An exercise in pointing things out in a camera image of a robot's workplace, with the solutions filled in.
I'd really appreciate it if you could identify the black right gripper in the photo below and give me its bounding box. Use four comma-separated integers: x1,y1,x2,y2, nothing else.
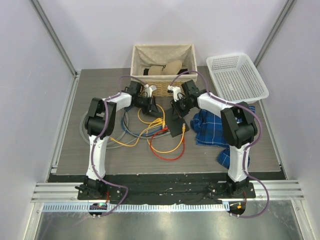
170,97,194,121

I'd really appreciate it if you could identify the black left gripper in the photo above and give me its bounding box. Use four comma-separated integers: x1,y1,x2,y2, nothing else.
133,96,161,119

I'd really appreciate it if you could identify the black network switch box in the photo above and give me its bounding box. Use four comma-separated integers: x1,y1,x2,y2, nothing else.
165,108,190,138

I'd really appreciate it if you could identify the yellow ethernet cable long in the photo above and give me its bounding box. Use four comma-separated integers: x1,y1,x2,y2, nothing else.
146,124,186,161

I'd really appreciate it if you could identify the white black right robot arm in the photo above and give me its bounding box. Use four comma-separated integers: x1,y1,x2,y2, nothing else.
167,80,258,198

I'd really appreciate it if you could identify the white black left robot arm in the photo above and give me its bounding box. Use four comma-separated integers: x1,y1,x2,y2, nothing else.
81,81,159,200

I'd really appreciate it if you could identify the blue plaid shirt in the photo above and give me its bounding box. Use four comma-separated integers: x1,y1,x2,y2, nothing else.
189,104,256,168

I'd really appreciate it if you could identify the beige shoe in basket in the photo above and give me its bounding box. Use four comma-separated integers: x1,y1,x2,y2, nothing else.
143,59,183,76

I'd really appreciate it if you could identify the wicker basket with liner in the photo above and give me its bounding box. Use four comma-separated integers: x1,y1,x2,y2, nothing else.
130,43,198,97

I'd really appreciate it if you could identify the white plastic perforated basket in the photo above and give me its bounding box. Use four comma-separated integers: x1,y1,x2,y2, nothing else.
206,53,269,104

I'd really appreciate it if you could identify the yellow ethernet cable short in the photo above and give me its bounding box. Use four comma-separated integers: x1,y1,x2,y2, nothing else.
110,107,166,148

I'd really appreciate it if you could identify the red ethernet cable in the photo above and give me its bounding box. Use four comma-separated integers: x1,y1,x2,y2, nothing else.
149,127,186,161

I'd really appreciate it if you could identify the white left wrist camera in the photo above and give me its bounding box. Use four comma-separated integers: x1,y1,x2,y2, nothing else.
144,84,157,98

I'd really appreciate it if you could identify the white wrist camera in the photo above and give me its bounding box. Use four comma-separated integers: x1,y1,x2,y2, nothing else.
144,84,157,98
167,85,181,98

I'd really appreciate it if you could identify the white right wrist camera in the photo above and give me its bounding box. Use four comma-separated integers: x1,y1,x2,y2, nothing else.
167,85,181,98

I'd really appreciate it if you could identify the grey ethernet cable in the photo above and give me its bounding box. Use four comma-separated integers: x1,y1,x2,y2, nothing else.
79,111,171,150

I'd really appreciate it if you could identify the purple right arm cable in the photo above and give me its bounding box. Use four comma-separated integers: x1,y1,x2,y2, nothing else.
171,70,270,218

